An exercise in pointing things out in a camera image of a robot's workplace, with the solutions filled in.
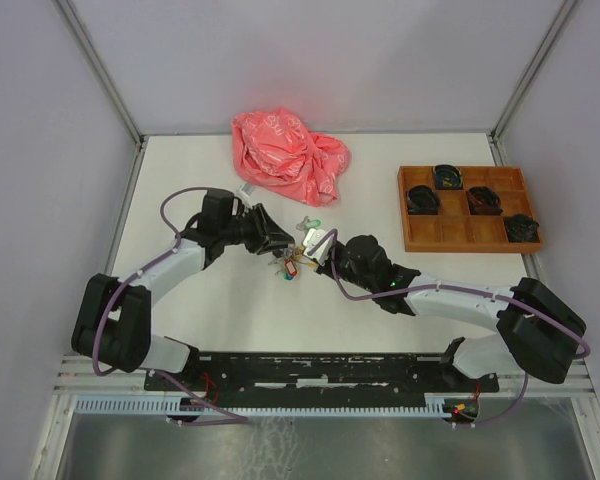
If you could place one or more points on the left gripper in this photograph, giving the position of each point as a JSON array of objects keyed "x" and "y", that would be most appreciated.
[{"x": 265, "y": 228}]

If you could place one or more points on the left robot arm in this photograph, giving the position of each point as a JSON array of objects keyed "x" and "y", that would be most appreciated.
[{"x": 114, "y": 323}]

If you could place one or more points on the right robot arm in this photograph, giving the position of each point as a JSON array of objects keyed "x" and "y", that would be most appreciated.
[{"x": 530, "y": 328}]

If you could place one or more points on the key with green tag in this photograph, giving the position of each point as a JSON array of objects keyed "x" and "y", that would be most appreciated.
[{"x": 307, "y": 224}]

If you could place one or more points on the crumpled pink plastic bag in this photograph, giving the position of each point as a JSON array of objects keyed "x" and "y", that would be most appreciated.
[{"x": 275, "y": 150}]

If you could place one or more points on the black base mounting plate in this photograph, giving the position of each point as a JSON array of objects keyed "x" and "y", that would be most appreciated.
[{"x": 326, "y": 380}]

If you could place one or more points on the black coiled item left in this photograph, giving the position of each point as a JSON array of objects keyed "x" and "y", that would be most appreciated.
[{"x": 422, "y": 200}]

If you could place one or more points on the black coiled item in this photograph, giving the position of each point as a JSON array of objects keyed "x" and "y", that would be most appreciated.
[
  {"x": 521, "y": 228},
  {"x": 483, "y": 201},
  {"x": 422, "y": 200},
  {"x": 447, "y": 177}
]

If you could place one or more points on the wooden compartment tray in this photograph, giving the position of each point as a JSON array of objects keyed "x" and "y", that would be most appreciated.
[{"x": 467, "y": 209}]

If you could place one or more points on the black coiled item top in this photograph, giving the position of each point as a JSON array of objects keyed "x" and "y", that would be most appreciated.
[{"x": 447, "y": 177}]

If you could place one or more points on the black coiled item middle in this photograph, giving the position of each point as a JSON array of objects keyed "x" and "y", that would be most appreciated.
[{"x": 483, "y": 201}]

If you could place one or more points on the black coiled item right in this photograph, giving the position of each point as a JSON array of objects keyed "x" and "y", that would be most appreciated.
[{"x": 521, "y": 228}]

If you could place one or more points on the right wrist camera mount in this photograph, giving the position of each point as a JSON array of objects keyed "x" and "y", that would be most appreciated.
[{"x": 317, "y": 244}]

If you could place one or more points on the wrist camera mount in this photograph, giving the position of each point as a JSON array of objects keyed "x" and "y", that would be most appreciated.
[
  {"x": 244, "y": 191},
  {"x": 317, "y": 244}
]

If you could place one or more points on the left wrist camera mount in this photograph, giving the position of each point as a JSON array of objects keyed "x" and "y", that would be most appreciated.
[{"x": 244, "y": 191}]

